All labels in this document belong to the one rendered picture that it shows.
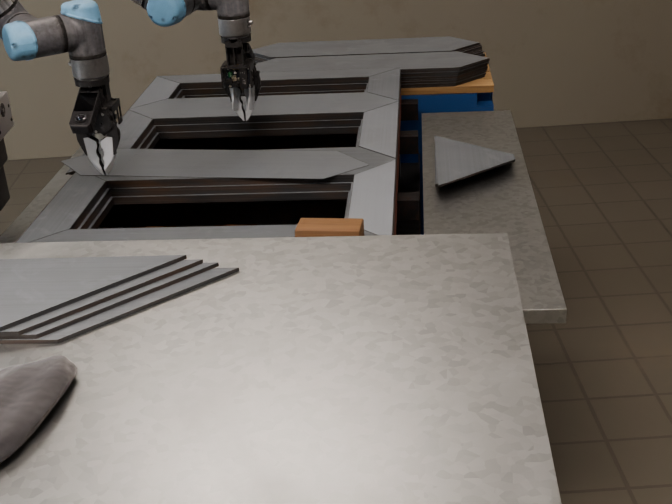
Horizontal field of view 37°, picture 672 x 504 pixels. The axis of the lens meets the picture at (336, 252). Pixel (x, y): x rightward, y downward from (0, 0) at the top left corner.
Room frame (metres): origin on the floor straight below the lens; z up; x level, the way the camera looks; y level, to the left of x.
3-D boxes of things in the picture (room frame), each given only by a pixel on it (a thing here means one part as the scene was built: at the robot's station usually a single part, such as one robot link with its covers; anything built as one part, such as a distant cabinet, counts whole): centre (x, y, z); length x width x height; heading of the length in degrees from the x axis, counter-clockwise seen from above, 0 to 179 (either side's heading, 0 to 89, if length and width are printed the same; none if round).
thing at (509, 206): (2.20, -0.35, 0.73); 1.20 x 0.26 x 0.03; 174
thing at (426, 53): (3.15, -0.13, 0.82); 0.80 x 0.40 x 0.06; 84
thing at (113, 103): (2.03, 0.48, 1.07); 0.09 x 0.08 x 0.12; 174
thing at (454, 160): (2.35, -0.36, 0.77); 0.45 x 0.20 x 0.04; 174
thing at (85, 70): (2.02, 0.49, 1.15); 0.08 x 0.08 x 0.05
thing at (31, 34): (1.99, 0.58, 1.22); 0.11 x 0.11 x 0.08; 30
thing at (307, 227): (1.67, 0.01, 0.89); 0.12 x 0.06 x 0.05; 79
